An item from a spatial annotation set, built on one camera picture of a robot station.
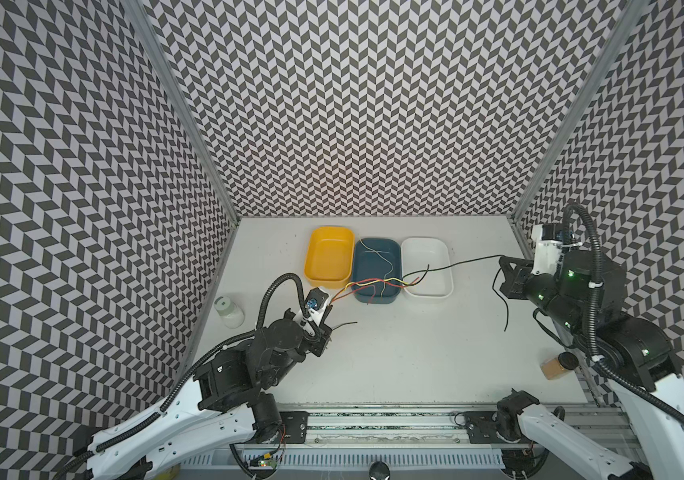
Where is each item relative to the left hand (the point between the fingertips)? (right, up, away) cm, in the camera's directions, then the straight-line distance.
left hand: (329, 307), depth 65 cm
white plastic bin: (+27, +11, +39) cm, 49 cm away
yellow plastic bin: (-4, +9, +40) cm, 41 cm away
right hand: (+37, +11, -5) cm, 39 cm away
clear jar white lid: (-31, -7, +23) cm, 39 cm away
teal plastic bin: (+12, +7, +43) cm, 45 cm away
